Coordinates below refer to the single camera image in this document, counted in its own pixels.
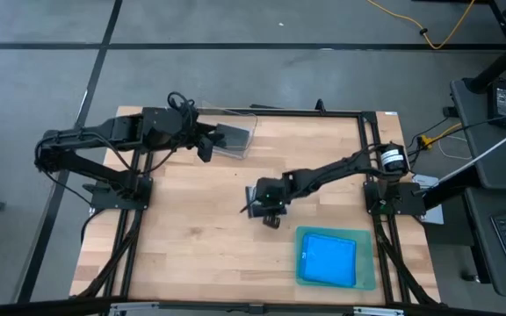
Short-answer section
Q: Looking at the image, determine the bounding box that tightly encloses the black desk leg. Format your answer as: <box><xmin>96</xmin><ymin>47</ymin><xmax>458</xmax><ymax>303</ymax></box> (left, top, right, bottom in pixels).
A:
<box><xmin>461</xmin><ymin>0</ymin><xmax>506</xmax><ymax>96</ymax></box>

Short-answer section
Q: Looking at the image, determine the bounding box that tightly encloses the silver aluminium bar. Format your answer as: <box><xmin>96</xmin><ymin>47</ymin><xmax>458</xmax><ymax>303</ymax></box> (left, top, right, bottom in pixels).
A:
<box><xmin>109</xmin><ymin>301</ymin><xmax>161</xmax><ymax>316</ymax></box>
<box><xmin>352</xmin><ymin>305</ymin><xmax>406</xmax><ymax>316</ymax></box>

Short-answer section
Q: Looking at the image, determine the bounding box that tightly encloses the silver diagonal bar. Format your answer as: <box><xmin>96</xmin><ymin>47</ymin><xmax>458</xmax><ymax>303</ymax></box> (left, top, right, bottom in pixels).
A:
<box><xmin>410</xmin><ymin>117</ymin><xmax>506</xmax><ymax>207</ymax></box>

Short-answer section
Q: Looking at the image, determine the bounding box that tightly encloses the dark grey desk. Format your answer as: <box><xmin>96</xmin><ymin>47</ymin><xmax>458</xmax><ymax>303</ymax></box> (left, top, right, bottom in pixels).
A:
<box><xmin>462</xmin><ymin>186</ymin><xmax>506</xmax><ymax>299</ymax></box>
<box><xmin>449</xmin><ymin>77</ymin><xmax>506</xmax><ymax>188</ymax></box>

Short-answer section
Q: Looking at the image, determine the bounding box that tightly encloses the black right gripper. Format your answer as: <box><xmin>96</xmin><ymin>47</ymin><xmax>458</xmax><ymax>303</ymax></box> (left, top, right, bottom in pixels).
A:
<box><xmin>239</xmin><ymin>202</ymin><xmax>287</xmax><ymax>219</ymax></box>

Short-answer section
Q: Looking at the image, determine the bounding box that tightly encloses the black power adapter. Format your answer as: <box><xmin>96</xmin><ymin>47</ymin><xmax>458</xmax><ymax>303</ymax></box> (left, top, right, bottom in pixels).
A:
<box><xmin>488</xmin><ymin>83</ymin><xmax>506</xmax><ymax>128</ymax></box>

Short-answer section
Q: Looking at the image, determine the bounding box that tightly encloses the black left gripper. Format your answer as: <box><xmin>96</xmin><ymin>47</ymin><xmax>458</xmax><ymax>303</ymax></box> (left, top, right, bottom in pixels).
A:
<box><xmin>185</xmin><ymin>120</ymin><xmax>228</xmax><ymax>148</ymax></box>

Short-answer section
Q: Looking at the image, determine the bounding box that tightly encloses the long yellow extension cable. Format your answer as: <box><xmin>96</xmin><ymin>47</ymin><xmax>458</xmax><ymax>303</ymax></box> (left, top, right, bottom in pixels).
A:
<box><xmin>365</xmin><ymin>0</ymin><xmax>477</xmax><ymax>51</ymax></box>

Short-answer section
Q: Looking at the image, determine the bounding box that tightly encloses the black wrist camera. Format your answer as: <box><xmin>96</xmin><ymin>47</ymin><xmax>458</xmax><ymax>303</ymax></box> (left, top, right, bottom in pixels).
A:
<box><xmin>196</xmin><ymin>134</ymin><xmax>215</xmax><ymax>164</ymax></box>
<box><xmin>262</xmin><ymin>213</ymin><xmax>283</xmax><ymax>230</ymax></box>

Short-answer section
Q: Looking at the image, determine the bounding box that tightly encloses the light grey plate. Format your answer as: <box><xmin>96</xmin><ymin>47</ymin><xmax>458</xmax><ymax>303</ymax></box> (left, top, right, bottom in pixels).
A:
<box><xmin>412</xmin><ymin>174</ymin><xmax>445</xmax><ymax>226</ymax></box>

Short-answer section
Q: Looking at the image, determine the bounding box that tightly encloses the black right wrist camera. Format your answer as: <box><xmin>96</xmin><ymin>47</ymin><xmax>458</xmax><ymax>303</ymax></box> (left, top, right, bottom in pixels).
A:
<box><xmin>262</xmin><ymin>213</ymin><xmax>283</xmax><ymax>230</ymax></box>

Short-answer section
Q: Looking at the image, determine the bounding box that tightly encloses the clear plastic bin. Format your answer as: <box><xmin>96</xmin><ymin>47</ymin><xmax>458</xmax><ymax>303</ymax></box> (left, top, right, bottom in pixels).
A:
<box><xmin>196</xmin><ymin>104</ymin><xmax>259</xmax><ymax>161</ymax></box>

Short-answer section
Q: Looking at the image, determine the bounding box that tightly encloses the black plug with cable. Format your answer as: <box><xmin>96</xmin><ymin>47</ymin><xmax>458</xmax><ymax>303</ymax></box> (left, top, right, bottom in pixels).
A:
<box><xmin>404</xmin><ymin>105</ymin><xmax>457</xmax><ymax>153</ymax></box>

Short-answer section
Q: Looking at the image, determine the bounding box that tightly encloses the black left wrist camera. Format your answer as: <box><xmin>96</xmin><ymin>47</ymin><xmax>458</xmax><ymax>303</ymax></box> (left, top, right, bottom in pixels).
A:
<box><xmin>196</xmin><ymin>134</ymin><xmax>215</xmax><ymax>164</ymax></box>

